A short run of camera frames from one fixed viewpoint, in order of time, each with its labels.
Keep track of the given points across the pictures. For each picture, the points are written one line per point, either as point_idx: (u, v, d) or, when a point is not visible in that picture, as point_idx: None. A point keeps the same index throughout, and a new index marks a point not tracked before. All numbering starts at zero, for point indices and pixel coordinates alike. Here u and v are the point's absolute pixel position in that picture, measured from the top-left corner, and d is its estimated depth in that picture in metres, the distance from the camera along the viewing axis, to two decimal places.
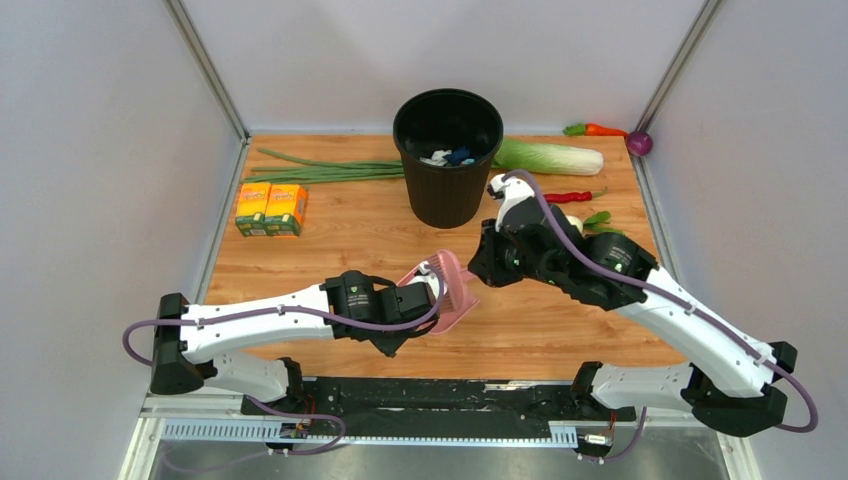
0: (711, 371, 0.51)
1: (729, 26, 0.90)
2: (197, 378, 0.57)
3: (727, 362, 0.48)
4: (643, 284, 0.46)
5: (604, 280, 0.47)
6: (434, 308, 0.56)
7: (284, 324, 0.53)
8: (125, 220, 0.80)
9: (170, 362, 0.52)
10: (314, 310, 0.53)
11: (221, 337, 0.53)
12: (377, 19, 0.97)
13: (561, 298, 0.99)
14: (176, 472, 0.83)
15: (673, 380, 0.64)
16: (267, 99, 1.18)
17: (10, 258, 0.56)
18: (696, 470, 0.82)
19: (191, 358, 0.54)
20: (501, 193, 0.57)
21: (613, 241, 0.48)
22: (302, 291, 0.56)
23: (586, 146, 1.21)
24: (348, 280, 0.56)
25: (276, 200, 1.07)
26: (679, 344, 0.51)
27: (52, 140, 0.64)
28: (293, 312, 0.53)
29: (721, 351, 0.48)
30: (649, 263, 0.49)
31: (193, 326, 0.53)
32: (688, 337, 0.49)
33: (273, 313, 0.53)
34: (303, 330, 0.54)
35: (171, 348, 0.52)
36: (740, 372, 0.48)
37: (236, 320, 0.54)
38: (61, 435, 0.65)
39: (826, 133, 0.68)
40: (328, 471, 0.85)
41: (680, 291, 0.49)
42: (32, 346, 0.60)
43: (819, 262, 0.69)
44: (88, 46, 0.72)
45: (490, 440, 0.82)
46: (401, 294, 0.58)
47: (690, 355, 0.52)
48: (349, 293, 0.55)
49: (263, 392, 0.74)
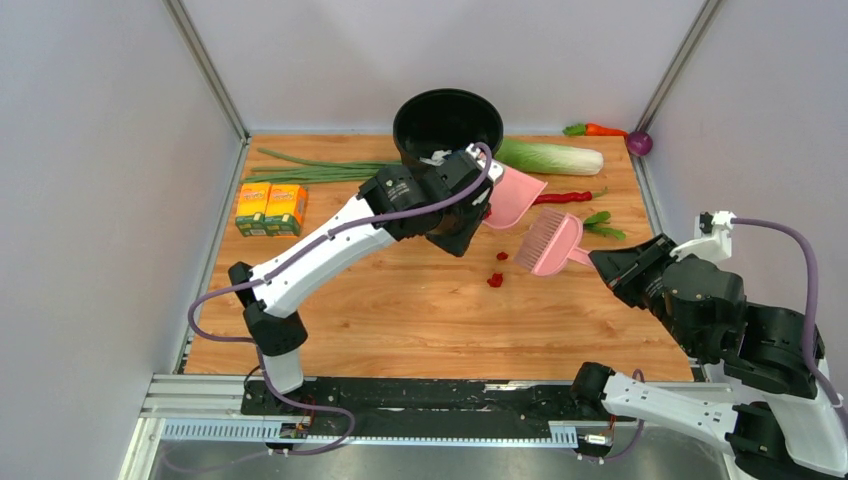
0: (800, 441, 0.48)
1: (728, 26, 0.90)
2: (294, 329, 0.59)
3: (832, 443, 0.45)
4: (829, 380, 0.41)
5: (785, 369, 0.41)
6: (483, 174, 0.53)
7: (340, 246, 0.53)
8: (125, 220, 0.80)
9: (258, 320, 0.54)
10: (361, 220, 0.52)
11: (290, 283, 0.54)
12: (377, 19, 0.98)
13: (561, 298, 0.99)
14: (175, 472, 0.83)
15: (714, 420, 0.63)
16: (268, 99, 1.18)
17: (9, 257, 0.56)
18: (695, 470, 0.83)
19: (276, 312, 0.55)
20: (717, 230, 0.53)
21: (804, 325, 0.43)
22: (343, 210, 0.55)
23: (586, 146, 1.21)
24: (382, 179, 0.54)
25: (276, 200, 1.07)
26: (790, 420, 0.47)
27: (53, 138, 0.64)
28: (343, 232, 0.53)
29: (831, 433, 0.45)
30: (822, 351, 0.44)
31: (263, 283, 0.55)
32: (812, 417, 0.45)
33: (324, 240, 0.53)
34: (363, 243, 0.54)
35: (253, 309, 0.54)
36: (837, 454, 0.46)
37: (295, 260, 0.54)
38: (62, 434, 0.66)
39: (824, 134, 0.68)
40: (328, 471, 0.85)
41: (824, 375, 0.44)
42: (32, 345, 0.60)
43: (820, 263, 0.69)
44: (88, 45, 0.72)
45: (489, 440, 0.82)
46: (445, 172, 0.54)
47: (787, 423, 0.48)
48: (387, 189, 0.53)
49: (287, 381, 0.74)
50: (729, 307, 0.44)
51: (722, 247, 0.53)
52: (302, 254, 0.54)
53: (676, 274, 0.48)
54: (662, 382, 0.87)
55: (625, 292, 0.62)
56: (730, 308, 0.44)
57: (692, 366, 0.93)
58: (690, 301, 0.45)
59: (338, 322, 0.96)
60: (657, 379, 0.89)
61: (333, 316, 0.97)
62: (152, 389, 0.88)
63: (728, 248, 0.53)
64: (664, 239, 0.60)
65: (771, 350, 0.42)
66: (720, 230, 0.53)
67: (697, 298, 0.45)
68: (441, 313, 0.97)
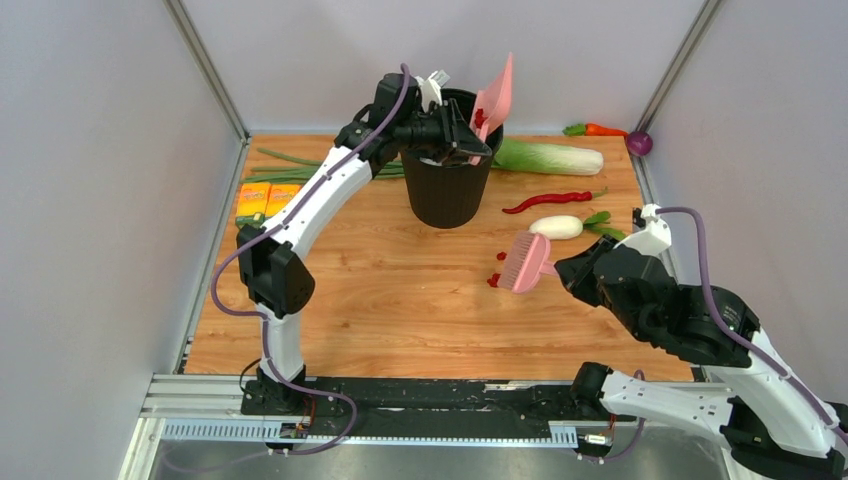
0: (776, 426, 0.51)
1: (728, 26, 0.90)
2: (311, 280, 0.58)
3: (805, 427, 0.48)
4: (756, 347, 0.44)
5: (710, 340, 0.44)
6: (405, 86, 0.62)
7: (338, 183, 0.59)
8: (124, 219, 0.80)
9: (291, 257, 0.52)
10: (347, 157, 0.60)
11: (306, 222, 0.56)
12: (378, 19, 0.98)
13: (561, 298, 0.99)
14: (175, 472, 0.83)
15: (708, 412, 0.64)
16: (268, 99, 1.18)
17: (10, 257, 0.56)
18: (696, 471, 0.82)
19: (298, 254, 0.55)
20: (647, 222, 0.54)
21: (725, 299, 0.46)
22: (328, 157, 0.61)
23: (586, 146, 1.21)
24: (348, 130, 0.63)
25: (276, 199, 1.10)
26: (760, 405, 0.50)
27: (53, 138, 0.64)
28: (338, 171, 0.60)
29: (801, 416, 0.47)
30: (755, 325, 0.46)
31: (281, 228, 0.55)
32: (777, 402, 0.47)
33: (324, 182, 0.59)
34: (353, 180, 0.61)
35: (279, 250, 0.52)
36: (812, 437, 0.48)
37: (305, 203, 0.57)
38: (62, 434, 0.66)
39: (824, 133, 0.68)
40: (328, 471, 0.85)
41: (775, 356, 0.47)
42: (32, 344, 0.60)
43: (819, 263, 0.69)
44: (86, 44, 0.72)
45: (489, 440, 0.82)
46: (380, 104, 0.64)
47: (761, 412, 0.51)
48: (356, 134, 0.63)
49: (292, 365, 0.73)
50: (650, 285, 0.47)
51: (654, 237, 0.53)
52: (308, 196, 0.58)
53: (602, 259, 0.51)
54: (662, 381, 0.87)
55: (583, 291, 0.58)
56: (651, 286, 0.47)
57: (691, 366, 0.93)
58: (615, 284, 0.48)
59: (338, 322, 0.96)
60: (657, 379, 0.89)
61: (333, 316, 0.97)
62: (152, 389, 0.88)
63: (664, 239, 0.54)
64: (604, 237, 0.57)
65: (700, 324, 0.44)
66: (651, 221, 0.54)
67: (621, 281, 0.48)
68: (441, 313, 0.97)
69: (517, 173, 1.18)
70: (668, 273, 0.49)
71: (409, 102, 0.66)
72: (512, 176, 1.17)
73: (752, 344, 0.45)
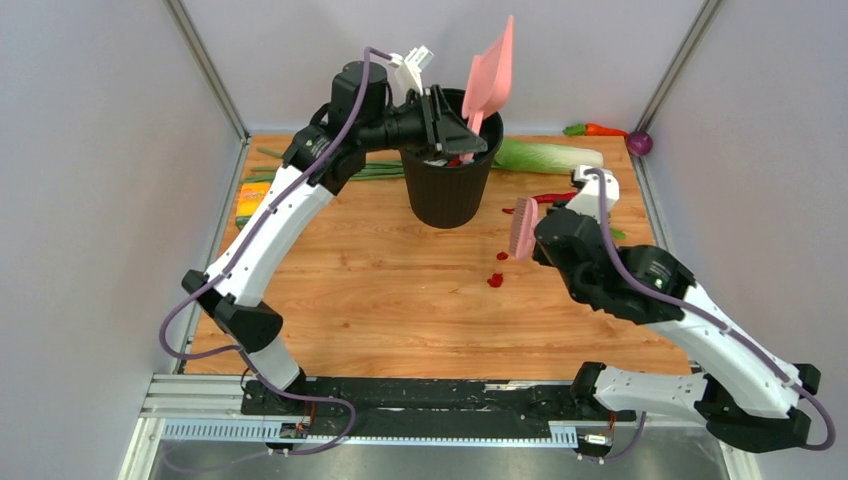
0: (736, 388, 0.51)
1: (728, 26, 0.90)
2: (273, 316, 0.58)
3: (758, 383, 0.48)
4: (686, 305, 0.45)
5: (638, 294, 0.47)
6: (366, 79, 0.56)
7: (285, 215, 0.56)
8: (124, 218, 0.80)
9: (232, 314, 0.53)
10: (295, 183, 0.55)
11: (250, 267, 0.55)
12: (378, 18, 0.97)
13: (561, 298, 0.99)
14: (176, 472, 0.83)
15: (686, 391, 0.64)
16: (269, 99, 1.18)
17: (10, 258, 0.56)
18: (696, 470, 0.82)
19: (247, 300, 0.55)
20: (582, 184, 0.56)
21: (655, 255, 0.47)
22: (275, 184, 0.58)
23: (586, 146, 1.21)
24: (300, 140, 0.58)
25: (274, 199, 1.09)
26: (716, 368, 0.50)
27: (53, 139, 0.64)
28: (283, 202, 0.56)
29: (752, 372, 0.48)
30: (688, 280, 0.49)
31: (224, 278, 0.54)
32: (724, 360, 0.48)
33: (269, 216, 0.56)
34: (306, 206, 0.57)
35: (223, 305, 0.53)
36: (768, 395, 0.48)
37: (248, 245, 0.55)
38: (62, 434, 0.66)
39: (823, 134, 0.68)
40: (328, 471, 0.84)
41: (715, 311, 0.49)
42: (31, 345, 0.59)
43: (818, 264, 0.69)
44: (86, 45, 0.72)
45: (490, 440, 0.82)
46: (338, 103, 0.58)
47: (717, 373, 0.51)
48: (308, 145, 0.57)
49: (283, 373, 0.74)
50: (584, 244, 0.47)
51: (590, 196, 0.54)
52: (251, 236, 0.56)
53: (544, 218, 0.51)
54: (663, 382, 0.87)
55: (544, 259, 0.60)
56: (585, 246, 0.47)
57: (692, 366, 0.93)
58: (552, 243, 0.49)
59: (338, 322, 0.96)
60: None
61: (333, 316, 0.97)
62: (152, 389, 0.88)
63: (611, 196, 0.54)
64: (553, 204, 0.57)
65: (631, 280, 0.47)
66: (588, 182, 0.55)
67: (556, 240, 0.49)
68: (441, 313, 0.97)
69: (517, 173, 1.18)
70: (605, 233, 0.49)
71: (374, 99, 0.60)
72: (512, 176, 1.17)
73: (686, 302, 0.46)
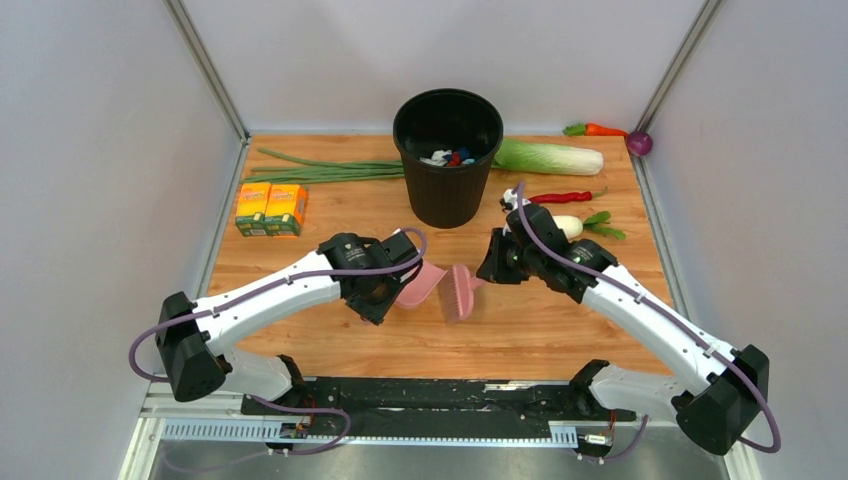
0: (671, 364, 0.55)
1: (728, 26, 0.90)
2: (221, 375, 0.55)
3: (675, 348, 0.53)
4: (595, 272, 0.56)
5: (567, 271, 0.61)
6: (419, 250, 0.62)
7: (297, 291, 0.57)
8: (124, 220, 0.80)
9: (198, 351, 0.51)
10: (320, 271, 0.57)
11: (239, 317, 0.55)
12: (378, 20, 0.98)
13: (560, 298, 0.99)
14: (175, 472, 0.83)
15: (670, 388, 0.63)
16: (268, 99, 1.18)
17: (8, 257, 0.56)
18: (696, 470, 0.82)
19: (217, 346, 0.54)
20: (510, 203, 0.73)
21: (580, 243, 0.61)
22: (302, 260, 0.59)
23: (586, 146, 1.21)
24: (342, 240, 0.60)
25: (276, 200, 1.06)
26: (648, 341, 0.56)
27: (53, 140, 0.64)
28: (300, 279, 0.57)
29: (668, 337, 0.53)
30: (610, 260, 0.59)
31: (209, 315, 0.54)
32: (639, 325, 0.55)
33: (283, 284, 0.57)
34: (316, 292, 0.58)
35: (194, 340, 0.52)
36: (685, 360, 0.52)
37: (247, 297, 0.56)
38: (60, 437, 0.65)
39: (823, 134, 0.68)
40: (328, 471, 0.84)
41: (635, 285, 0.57)
42: (30, 345, 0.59)
43: (817, 266, 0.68)
44: (87, 47, 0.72)
45: (490, 440, 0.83)
46: (388, 245, 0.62)
47: (651, 348, 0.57)
48: (346, 250, 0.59)
49: (271, 388, 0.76)
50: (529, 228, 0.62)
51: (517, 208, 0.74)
52: (253, 293, 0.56)
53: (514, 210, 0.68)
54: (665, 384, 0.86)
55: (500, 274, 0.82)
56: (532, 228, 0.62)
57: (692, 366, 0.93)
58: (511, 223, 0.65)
59: (339, 322, 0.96)
60: None
61: (334, 317, 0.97)
62: (152, 390, 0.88)
63: None
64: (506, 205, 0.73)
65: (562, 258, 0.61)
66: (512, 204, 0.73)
67: (514, 222, 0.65)
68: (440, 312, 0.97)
69: (517, 173, 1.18)
70: (557, 226, 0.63)
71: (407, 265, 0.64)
72: (512, 176, 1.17)
73: (603, 274, 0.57)
